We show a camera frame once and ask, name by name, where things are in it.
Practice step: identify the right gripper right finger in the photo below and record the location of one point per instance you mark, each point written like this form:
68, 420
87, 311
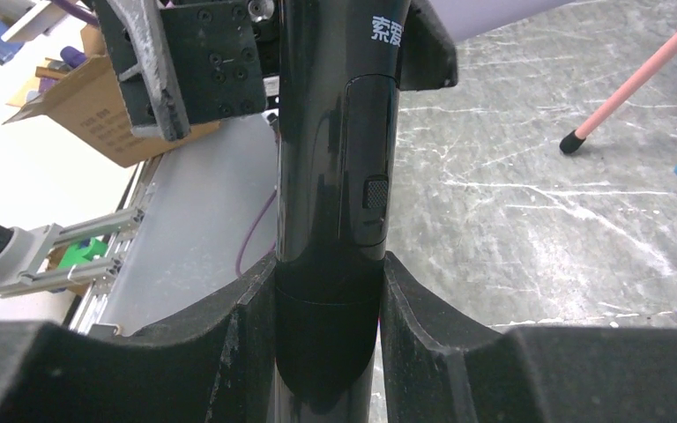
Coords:
442, 366

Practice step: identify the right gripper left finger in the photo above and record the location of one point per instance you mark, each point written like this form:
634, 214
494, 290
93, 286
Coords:
210, 362

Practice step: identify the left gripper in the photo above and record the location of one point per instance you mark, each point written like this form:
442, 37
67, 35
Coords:
184, 63

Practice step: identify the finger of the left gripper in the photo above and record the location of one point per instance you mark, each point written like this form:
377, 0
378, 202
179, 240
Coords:
427, 54

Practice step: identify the black microphone orange tip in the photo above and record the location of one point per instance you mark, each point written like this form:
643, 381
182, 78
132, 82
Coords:
338, 109

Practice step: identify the pink music stand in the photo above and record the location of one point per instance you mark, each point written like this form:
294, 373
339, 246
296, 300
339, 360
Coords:
663, 55

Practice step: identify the cardboard box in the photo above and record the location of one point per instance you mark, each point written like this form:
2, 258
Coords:
88, 103

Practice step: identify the green plastic object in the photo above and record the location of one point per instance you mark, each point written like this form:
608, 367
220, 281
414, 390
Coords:
83, 252

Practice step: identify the grey aluminium fixture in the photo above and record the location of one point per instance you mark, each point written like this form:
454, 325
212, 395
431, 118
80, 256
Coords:
29, 258

